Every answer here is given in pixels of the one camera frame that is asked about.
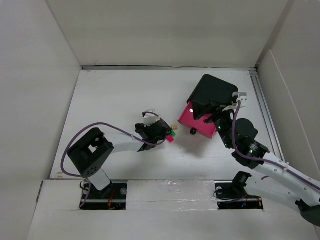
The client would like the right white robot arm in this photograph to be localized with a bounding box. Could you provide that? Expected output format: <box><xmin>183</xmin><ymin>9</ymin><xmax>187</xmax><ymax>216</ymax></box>
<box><xmin>191</xmin><ymin>92</ymin><xmax>320</xmax><ymax>226</ymax></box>

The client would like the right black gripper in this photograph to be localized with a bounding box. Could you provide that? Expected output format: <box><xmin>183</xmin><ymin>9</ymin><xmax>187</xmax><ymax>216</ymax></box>
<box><xmin>190</xmin><ymin>98</ymin><xmax>235</xmax><ymax>149</ymax></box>

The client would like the black drawer organizer box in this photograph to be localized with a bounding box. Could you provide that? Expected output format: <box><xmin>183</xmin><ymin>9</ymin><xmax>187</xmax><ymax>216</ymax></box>
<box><xmin>186</xmin><ymin>74</ymin><xmax>239</xmax><ymax>105</ymax></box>

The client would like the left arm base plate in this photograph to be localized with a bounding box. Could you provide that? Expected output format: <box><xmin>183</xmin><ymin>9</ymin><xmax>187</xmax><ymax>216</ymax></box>
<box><xmin>79</xmin><ymin>180</ymin><xmax>128</xmax><ymax>211</ymax></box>

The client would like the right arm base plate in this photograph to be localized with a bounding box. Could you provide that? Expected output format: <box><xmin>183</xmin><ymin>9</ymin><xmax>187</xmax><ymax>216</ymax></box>
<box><xmin>212</xmin><ymin>180</ymin><xmax>264</xmax><ymax>211</ymax></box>

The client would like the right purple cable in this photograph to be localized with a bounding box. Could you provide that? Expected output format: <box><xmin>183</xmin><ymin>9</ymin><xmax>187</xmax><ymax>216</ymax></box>
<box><xmin>229</xmin><ymin>99</ymin><xmax>320</xmax><ymax>193</ymax></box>

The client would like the aluminium rail back edge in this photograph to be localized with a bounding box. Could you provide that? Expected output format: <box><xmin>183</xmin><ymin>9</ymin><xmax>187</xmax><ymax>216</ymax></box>
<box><xmin>82</xmin><ymin>65</ymin><xmax>256</xmax><ymax>71</ymax></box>

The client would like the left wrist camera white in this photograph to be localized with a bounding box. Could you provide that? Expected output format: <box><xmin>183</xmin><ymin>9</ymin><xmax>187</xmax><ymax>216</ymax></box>
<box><xmin>142</xmin><ymin>109</ymin><xmax>160</xmax><ymax>127</ymax></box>

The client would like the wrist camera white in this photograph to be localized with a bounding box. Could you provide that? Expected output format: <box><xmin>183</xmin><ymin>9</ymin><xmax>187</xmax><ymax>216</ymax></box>
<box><xmin>232</xmin><ymin>91</ymin><xmax>248</xmax><ymax>108</ymax></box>
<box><xmin>142</xmin><ymin>109</ymin><xmax>160</xmax><ymax>127</ymax></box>

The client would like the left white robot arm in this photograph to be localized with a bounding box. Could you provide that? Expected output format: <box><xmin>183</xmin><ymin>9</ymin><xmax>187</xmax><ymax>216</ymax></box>
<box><xmin>63</xmin><ymin>119</ymin><xmax>172</xmax><ymax>199</ymax></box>

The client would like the pink highlighter marker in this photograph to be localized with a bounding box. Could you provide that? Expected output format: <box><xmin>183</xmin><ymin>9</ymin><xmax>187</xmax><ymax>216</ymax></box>
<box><xmin>167</xmin><ymin>135</ymin><xmax>174</xmax><ymax>143</ymax></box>

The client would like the pink drawer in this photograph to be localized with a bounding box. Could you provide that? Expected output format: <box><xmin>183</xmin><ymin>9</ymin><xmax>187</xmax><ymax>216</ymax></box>
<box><xmin>178</xmin><ymin>102</ymin><xmax>217</xmax><ymax>139</ymax></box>

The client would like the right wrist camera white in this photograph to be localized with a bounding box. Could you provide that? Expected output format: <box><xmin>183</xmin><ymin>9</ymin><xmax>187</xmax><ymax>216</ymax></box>
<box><xmin>232</xmin><ymin>91</ymin><xmax>248</xmax><ymax>108</ymax></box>

